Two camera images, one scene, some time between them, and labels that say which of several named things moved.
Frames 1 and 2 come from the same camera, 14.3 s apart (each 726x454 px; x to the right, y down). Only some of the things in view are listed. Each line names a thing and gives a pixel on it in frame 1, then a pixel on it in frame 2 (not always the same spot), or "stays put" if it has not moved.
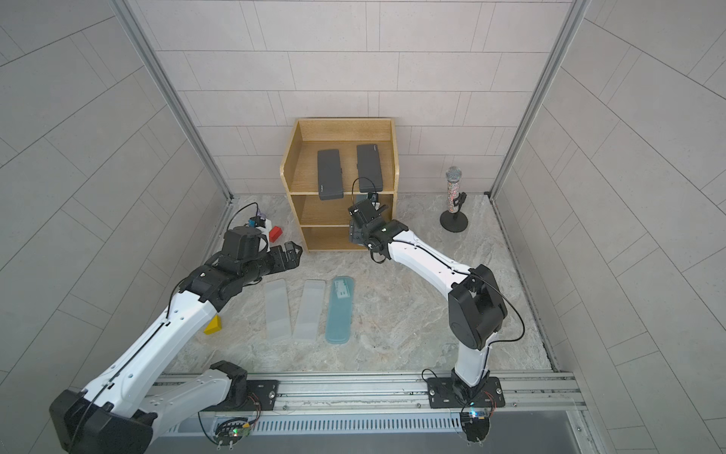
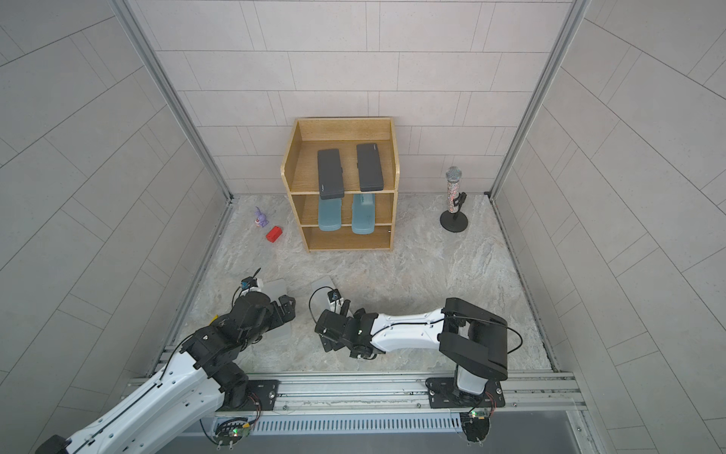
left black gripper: (283, 264) → (280, 317)
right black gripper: (357, 231) → (332, 341)
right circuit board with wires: (475, 425) stays put
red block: (275, 234) stays put
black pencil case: (370, 168) stays put
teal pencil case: (340, 310) → (330, 214)
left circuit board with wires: (228, 431) stays put
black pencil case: (330, 176) stays put
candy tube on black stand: (454, 221) stays put
